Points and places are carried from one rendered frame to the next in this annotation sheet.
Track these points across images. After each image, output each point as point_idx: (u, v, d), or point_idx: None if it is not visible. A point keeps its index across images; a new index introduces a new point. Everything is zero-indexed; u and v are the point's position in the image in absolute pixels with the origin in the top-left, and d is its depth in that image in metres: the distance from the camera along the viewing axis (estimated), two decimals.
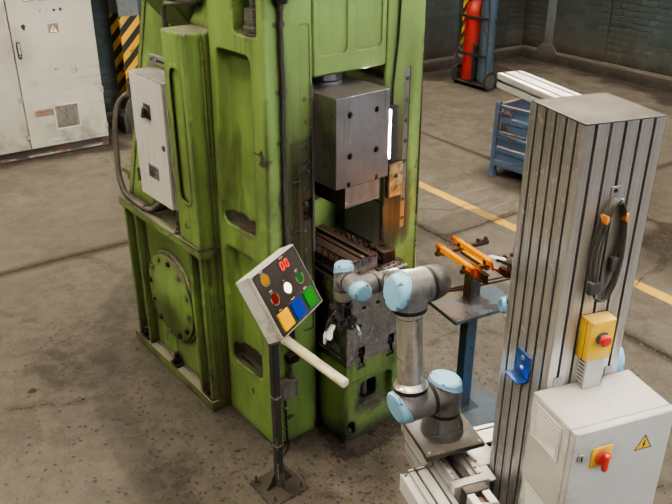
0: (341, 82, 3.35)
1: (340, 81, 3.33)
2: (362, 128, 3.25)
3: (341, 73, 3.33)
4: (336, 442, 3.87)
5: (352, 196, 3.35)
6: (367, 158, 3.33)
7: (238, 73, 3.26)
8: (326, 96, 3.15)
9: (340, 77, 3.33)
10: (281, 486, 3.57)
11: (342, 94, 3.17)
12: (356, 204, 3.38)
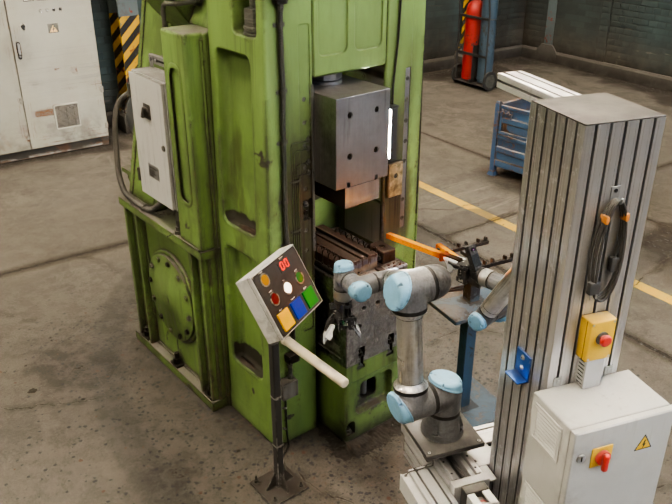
0: (341, 82, 3.35)
1: (340, 81, 3.33)
2: (362, 128, 3.25)
3: (341, 73, 3.33)
4: (336, 442, 3.87)
5: (352, 196, 3.35)
6: (367, 158, 3.33)
7: (238, 73, 3.26)
8: (326, 96, 3.15)
9: (340, 77, 3.33)
10: (281, 486, 3.57)
11: (342, 94, 3.17)
12: (356, 204, 3.38)
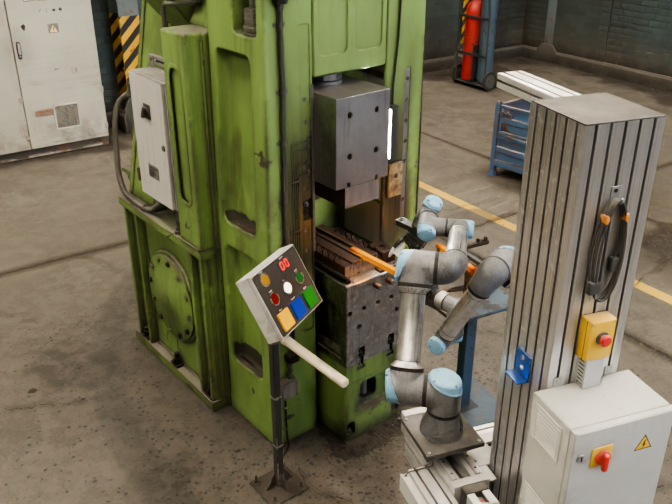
0: (341, 82, 3.35)
1: (340, 81, 3.33)
2: (362, 128, 3.25)
3: (341, 73, 3.33)
4: (336, 442, 3.87)
5: (352, 196, 3.35)
6: (367, 158, 3.33)
7: (238, 73, 3.26)
8: (326, 96, 3.15)
9: (340, 77, 3.33)
10: (281, 486, 3.57)
11: (342, 94, 3.17)
12: (356, 204, 3.38)
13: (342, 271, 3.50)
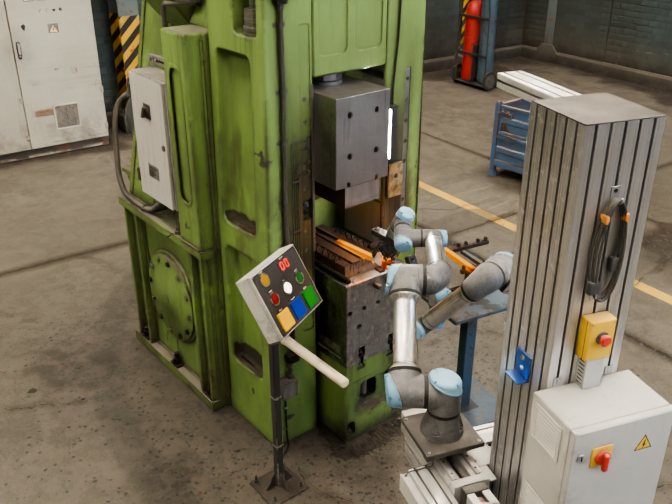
0: (341, 82, 3.35)
1: (340, 81, 3.33)
2: (362, 128, 3.25)
3: (341, 73, 3.33)
4: (336, 442, 3.87)
5: (352, 196, 3.35)
6: (367, 158, 3.33)
7: (238, 73, 3.26)
8: (326, 96, 3.15)
9: (340, 77, 3.33)
10: (281, 486, 3.57)
11: (342, 94, 3.17)
12: (356, 204, 3.38)
13: (342, 271, 3.50)
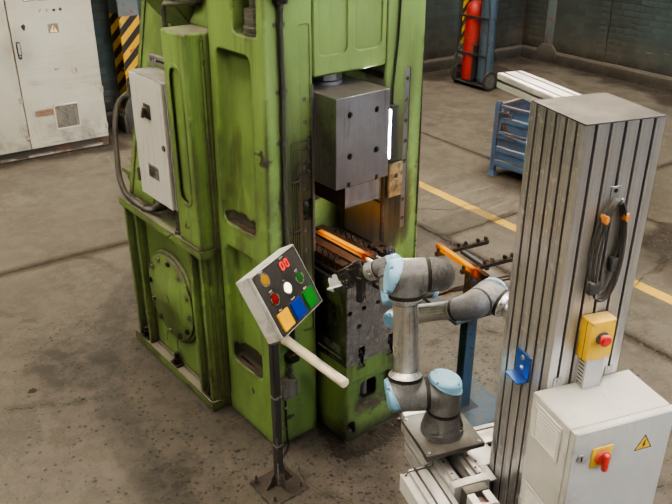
0: (341, 82, 3.35)
1: (340, 81, 3.33)
2: (362, 128, 3.25)
3: (341, 73, 3.33)
4: (336, 442, 3.87)
5: (352, 196, 3.35)
6: (367, 158, 3.33)
7: (238, 73, 3.26)
8: (326, 96, 3.15)
9: (340, 77, 3.33)
10: (281, 486, 3.57)
11: (342, 94, 3.17)
12: (356, 204, 3.38)
13: None
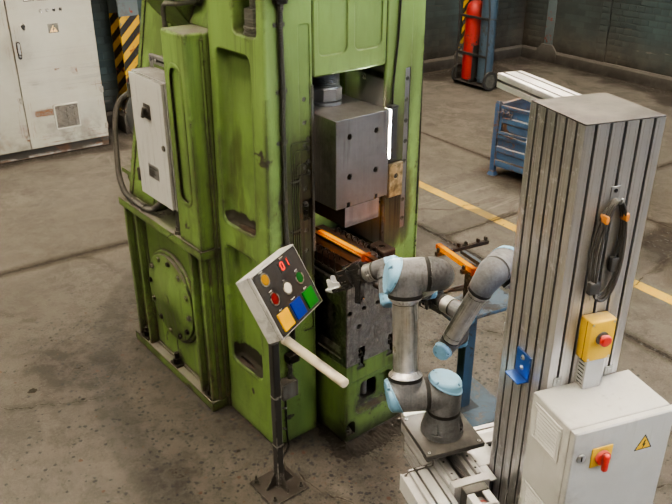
0: (341, 103, 3.39)
1: (340, 102, 3.37)
2: (362, 149, 3.29)
3: (341, 94, 3.38)
4: (336, 442, 3.87)
5: (352, 215, 3.39)
6: (367, 178, 3.37)
7: (238, 73, 3.26)
8: (326, 118, 3.19)
9: (340, 98, 3.38)
10: (281, 486, 3.57)
11: (342, 116, 3.21)
12: (356, 223, 3.42)
13: None
